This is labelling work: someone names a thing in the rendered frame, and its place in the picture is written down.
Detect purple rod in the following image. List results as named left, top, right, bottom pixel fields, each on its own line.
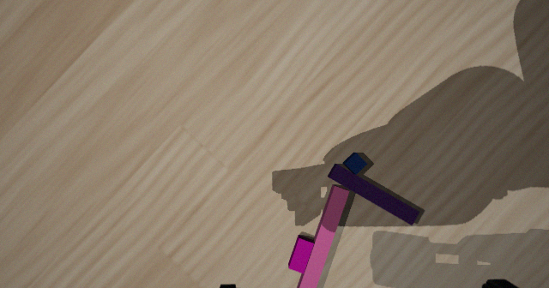
left=328, top=164, right=419, bottom=225

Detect small magenta block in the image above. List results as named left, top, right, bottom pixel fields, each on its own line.
left=288, top=235, right=314, bottom=273

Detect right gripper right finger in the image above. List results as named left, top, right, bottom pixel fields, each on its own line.
left=482, top=279, right=518, bottom=288

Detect pink rod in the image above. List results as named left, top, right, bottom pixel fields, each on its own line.
left=297, top=185, right=350, bottom=288

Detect small blue cube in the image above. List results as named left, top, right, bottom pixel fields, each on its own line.
left=343, top=153, right=367, bottom=175

